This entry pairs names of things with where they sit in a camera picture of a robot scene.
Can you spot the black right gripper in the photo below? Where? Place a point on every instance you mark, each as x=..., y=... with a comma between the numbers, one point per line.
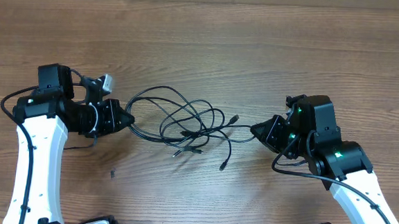
x=276, y=133

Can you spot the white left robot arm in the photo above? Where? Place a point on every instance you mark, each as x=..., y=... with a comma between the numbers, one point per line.
x=44, y=120

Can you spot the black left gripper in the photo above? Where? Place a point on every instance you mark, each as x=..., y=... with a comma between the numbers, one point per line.
x=111, y=107

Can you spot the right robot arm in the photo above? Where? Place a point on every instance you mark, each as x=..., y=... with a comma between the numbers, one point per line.
x=347, y=174

